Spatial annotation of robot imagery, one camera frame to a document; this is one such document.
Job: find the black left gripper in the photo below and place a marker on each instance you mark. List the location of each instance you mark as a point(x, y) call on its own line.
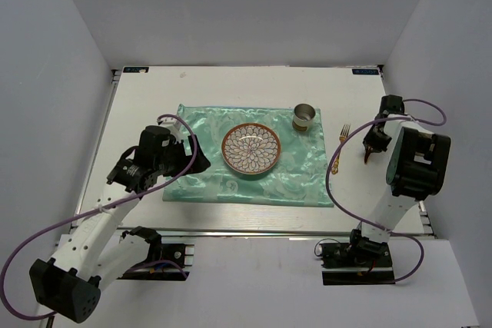
point(199, 164)

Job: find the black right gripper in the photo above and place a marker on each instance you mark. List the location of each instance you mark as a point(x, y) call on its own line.
point(369, 140)

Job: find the gold knife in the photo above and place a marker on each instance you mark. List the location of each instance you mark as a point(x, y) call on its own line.
point(368, 150)

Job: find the floral patterned ceramic plate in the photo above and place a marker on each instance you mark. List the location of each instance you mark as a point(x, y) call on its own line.
point(251, 148)

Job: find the metal cup with paper sleeve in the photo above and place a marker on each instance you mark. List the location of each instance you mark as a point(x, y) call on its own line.
point(303, 118)

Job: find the green satin placemat cloth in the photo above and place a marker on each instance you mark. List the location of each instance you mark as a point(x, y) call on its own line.
point(297, 179)

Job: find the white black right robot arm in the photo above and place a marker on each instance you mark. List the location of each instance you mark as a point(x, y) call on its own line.
point(416, 170)

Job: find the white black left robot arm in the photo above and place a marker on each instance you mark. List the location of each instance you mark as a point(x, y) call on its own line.
point(71, 282)

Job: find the right blue table sticker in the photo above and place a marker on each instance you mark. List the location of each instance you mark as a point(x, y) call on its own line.
point(365, 71)

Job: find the blue table sticker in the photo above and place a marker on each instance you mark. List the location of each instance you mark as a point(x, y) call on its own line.
point(365, 71)
point(135, 69)

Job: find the left blue table sticker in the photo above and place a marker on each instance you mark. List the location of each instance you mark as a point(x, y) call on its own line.
point(135, 69)

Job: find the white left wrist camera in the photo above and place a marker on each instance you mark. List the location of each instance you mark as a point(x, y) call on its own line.
point(174, 126)

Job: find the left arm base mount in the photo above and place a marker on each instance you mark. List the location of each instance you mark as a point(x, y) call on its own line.
point(166, 260)

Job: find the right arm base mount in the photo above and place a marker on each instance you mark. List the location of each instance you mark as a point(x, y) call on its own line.
point(341, 266)

